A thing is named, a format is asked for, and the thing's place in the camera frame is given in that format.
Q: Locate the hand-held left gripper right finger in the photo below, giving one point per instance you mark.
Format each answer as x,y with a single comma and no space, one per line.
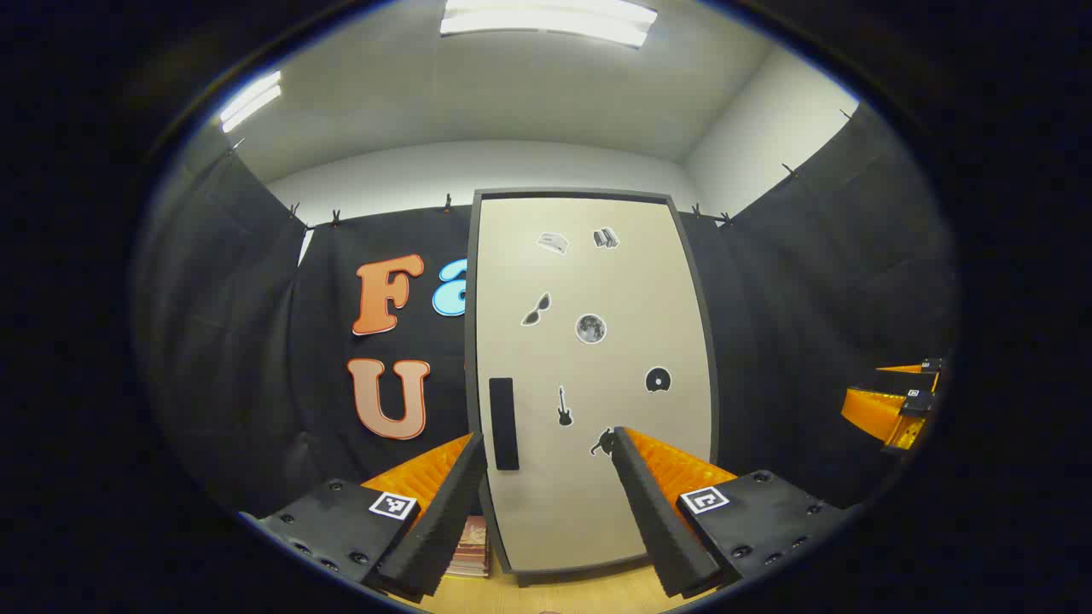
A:
657,529

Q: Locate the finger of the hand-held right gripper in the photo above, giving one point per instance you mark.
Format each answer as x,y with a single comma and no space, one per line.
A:
932,365
870,411

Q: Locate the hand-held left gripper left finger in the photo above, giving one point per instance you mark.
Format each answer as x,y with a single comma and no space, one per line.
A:
444,529

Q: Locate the grey cabinet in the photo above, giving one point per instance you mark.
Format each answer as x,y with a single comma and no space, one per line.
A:
470,324

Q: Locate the white book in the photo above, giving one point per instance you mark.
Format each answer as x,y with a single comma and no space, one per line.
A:
471,553

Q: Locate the book with yellow edge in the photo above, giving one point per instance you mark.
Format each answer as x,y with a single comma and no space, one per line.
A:
469,570

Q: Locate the black backdrop cloth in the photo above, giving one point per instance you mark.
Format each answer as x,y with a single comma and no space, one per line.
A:
256,341

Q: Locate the ceiling light panel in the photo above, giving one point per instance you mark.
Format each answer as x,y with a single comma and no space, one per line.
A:
252,101
546,21

